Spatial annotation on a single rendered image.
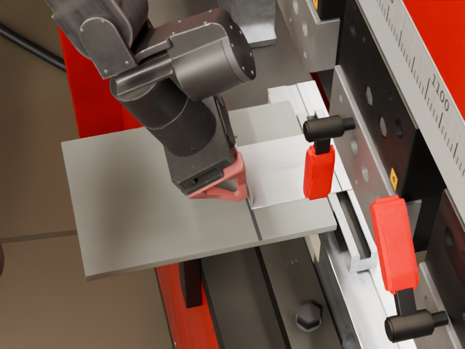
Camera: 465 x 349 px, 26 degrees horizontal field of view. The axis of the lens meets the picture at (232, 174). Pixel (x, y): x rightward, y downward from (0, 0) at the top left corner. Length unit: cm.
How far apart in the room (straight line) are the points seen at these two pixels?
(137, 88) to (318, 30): 17
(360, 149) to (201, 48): 18
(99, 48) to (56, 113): 162
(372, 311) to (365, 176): 25
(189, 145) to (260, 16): 43
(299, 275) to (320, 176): 30
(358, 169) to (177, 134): 20
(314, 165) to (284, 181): 25
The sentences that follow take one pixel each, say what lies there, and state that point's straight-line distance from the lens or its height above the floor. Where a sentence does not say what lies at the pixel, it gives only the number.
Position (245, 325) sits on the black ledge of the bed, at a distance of 112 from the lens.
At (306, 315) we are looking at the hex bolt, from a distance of 108.
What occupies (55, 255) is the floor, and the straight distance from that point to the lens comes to 225.
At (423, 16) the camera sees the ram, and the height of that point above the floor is 142.
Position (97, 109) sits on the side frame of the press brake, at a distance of 223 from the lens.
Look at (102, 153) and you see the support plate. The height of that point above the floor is 100.
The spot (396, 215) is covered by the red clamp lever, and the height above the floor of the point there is 131.
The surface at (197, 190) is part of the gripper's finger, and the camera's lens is 99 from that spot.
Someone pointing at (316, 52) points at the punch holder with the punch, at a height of 122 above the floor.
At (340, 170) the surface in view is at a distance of 109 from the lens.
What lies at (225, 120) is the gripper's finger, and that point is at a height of 110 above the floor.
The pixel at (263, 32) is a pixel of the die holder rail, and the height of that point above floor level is 89.
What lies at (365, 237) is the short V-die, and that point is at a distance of 105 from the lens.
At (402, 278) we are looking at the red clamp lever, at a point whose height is 128.
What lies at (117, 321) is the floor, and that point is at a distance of 215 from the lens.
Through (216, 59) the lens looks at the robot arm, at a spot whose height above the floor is 122.
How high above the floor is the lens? 185
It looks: 52 degrees down
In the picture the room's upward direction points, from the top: straight up
